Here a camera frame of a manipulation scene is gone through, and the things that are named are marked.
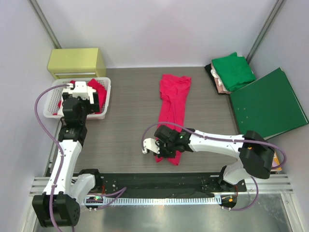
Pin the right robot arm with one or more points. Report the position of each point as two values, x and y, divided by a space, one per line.
253 154

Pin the white plastic laundry basket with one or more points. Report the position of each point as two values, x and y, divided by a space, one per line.
54 96

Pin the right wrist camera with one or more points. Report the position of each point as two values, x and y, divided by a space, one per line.
150 144

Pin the corner aluminium post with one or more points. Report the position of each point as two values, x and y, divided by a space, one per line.
45 24
265 29

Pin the green binder folder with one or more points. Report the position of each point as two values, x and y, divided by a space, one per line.
268 106

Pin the yellow-green box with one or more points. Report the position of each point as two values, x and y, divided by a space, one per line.
76 62

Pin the left corner aluminium post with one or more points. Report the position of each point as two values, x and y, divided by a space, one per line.
45 24

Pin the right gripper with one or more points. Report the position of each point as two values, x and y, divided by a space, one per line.
164 150

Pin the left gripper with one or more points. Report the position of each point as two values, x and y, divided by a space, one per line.
95 102

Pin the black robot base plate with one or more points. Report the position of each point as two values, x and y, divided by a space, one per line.
165 185

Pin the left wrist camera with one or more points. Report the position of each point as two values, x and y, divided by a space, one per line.
80 89

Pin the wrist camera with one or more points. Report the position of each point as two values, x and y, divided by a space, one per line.
80 89
150 144

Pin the slotted cable duct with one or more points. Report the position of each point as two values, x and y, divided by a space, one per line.
100 201

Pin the aluminium frame rail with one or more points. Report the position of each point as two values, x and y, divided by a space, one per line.
277 183

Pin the right corner aluminium post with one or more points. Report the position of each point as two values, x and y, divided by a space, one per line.
265 29

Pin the folded black shirt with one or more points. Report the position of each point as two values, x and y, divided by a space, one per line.
208 70

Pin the red t-shirt in basket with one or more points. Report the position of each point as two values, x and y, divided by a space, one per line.
102 92

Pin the folded green t-shirt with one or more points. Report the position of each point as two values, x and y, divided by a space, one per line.
234 71

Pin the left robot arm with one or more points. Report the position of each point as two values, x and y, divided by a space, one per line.
59 205

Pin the pink red t-shirt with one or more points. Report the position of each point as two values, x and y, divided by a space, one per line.
173 93

